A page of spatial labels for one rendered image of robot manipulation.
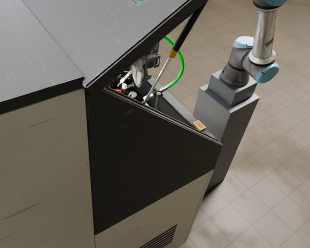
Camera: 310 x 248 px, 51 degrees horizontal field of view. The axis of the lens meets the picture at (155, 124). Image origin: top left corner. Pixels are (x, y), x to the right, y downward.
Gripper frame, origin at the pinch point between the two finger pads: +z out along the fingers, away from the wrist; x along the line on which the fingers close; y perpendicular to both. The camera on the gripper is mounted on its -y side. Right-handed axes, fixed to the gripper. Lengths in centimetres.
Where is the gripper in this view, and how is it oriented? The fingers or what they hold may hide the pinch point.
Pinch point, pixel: (137, 84)
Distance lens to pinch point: 128.7
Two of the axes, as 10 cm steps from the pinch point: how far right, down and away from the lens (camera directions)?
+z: -1.0, 7.0, 7.1
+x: -5.7, -6.3, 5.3
